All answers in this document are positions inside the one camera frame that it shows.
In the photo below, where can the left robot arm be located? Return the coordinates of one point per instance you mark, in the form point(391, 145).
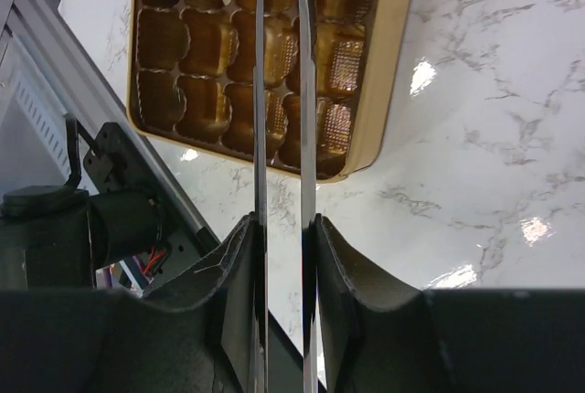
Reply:
point(109, 209)

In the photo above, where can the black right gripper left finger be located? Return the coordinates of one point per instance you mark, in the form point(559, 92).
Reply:
point(193, 334)

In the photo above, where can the white slotted cable duct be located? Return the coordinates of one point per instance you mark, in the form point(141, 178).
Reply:
point(48, 125)

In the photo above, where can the metal tongs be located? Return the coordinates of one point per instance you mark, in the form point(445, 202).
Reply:
point(304, 188)

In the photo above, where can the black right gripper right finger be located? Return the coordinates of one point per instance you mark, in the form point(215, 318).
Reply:
point(382, 335)

